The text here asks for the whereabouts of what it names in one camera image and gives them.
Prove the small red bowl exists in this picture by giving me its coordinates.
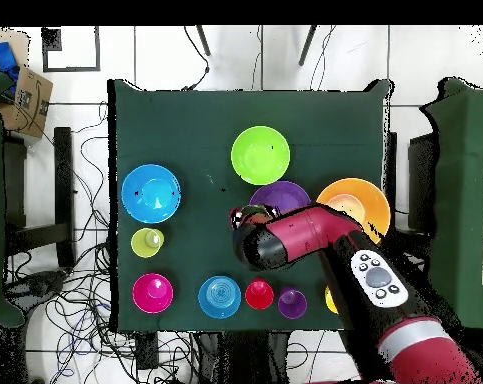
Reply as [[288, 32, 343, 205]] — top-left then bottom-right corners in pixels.
[[131, 272, 175, 315]]

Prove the black square floor frame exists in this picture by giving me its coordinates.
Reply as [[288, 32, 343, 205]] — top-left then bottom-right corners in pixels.
[[40, 25, 102, 74]]

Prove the small blue bowl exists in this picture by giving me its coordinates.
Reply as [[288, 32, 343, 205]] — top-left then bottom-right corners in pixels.
[[197, 274, 243, 320]]

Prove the red cup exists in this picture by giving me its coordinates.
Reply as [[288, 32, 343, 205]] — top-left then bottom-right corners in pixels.
[[244, 277, 275, 312]]

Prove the large blue bowl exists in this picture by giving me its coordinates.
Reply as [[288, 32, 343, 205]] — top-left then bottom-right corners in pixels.
[[120, 163, 183, 224]]

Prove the tangle of floor cables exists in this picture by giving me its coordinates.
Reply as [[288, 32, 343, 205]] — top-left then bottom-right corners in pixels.
[[2, 101, 202, 384]]

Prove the purple bowl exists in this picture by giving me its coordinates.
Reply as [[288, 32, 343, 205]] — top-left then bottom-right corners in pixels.
[[248, 180, 313, 215]]

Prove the blue bag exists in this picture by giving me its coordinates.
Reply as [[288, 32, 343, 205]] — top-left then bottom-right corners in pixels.
[[0, 41, 21, 95]]

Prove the black floor device with knob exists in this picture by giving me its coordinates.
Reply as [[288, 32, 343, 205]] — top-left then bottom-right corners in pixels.
[[6, 270, 68, 305]]

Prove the orange yellow cup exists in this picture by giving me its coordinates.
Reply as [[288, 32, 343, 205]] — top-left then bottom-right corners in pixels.
[[324, 284, 341, 315]]

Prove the pale yellow translucent cup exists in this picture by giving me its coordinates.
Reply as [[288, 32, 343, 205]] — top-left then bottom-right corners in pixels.
[[130, 227, 165, 259]]

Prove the dark green tablecloth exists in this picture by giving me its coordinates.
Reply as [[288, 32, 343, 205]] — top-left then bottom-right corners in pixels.
[[106, 78, 395, 334]]

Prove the purple cup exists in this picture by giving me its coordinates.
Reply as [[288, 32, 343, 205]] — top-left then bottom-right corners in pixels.
[[276, 285, 309, 320]]

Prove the flat cardboard sheet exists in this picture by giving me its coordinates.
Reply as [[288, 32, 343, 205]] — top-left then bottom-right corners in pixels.
[[0, 26, 31, 67]]

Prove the green bowl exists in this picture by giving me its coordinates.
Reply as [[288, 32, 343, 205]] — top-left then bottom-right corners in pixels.
[[229, 124, 292, 186]]

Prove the black cable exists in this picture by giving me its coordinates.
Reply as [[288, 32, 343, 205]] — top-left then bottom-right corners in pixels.
[[182, 25, 211, 92]]

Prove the cardboard box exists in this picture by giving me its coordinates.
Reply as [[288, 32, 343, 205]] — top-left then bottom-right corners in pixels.
[[0, 64, 55, 140]]

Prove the large orange bowl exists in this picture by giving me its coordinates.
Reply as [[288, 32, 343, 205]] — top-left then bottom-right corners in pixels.
[[315, 177, 392, 245]]

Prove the black tripod leg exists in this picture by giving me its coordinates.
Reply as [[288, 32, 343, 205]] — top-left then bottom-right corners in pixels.
[[195, 25, 212, 57], [297, 25, 318, 67]]

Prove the black power strip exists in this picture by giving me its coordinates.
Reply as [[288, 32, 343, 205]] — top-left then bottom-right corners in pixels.
[[135, 331, 159, 371]]

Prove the black metal stand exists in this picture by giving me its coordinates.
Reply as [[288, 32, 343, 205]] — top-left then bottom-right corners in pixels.
[[2, 126, 76, 270]]

